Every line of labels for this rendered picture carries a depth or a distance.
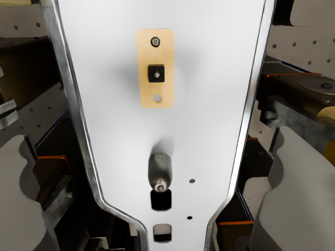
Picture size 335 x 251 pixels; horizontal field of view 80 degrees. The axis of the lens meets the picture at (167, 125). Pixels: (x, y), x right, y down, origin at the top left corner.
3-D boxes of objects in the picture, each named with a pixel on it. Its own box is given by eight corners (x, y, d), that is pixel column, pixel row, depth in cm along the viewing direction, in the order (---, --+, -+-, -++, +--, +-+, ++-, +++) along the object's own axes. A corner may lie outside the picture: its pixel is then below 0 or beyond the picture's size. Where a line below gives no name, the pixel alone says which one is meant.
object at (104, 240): (127, 156, 64) (109, 250, 39) (118, 157, 64) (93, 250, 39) (126, 146, 62) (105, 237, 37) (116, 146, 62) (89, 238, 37)
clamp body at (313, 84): (262, 73, 54) (401, 153, 23) (218, 74, 53) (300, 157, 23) (267, 47, 50) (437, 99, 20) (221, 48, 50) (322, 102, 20)
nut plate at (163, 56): (173, 106, 24) (174, 110, 23) (141, 107, 24) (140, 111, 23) (174, 28, 20) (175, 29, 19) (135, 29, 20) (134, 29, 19)
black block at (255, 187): (237, 118, 60) (298, 197, 34) (204, 119, 60) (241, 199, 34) (240, 102, 57) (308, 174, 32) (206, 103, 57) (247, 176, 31)
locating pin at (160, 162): (170, 163, 30) (174, 198, 24) (149, 164, 30) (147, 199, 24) (170, 145, 29) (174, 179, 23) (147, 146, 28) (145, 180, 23)
